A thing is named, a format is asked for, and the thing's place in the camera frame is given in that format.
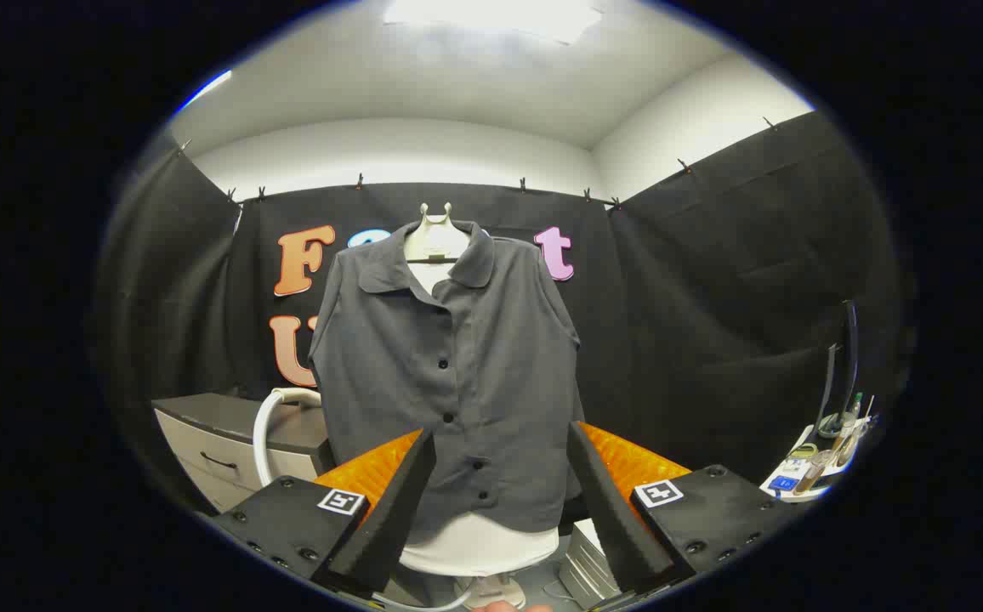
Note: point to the large ceiling light panel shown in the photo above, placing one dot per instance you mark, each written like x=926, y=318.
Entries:
x=491, y=17

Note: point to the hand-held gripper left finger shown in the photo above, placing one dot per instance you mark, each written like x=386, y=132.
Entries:
x=389, y=510

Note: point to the cream mannequin torso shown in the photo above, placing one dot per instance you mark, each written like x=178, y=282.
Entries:
x=474, y=544

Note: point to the white tray with small items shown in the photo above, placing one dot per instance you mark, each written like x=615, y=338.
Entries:
x=776, y=489

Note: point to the narrow ceiling light panel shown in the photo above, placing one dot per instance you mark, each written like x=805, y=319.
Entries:
x=207, y=87

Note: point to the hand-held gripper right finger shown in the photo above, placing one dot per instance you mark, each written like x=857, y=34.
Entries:
x=606, y=510

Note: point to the dark curved stand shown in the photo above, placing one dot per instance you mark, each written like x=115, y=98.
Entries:
x=852, y=340

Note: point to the grey button-up shirt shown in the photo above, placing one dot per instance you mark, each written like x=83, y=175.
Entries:
x=491, y=357

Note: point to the grey-topped drawer cabinet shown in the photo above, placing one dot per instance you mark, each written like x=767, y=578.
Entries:
x=228, y=416

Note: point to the row of black cloth clips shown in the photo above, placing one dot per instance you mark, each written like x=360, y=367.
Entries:
x=360, y=180

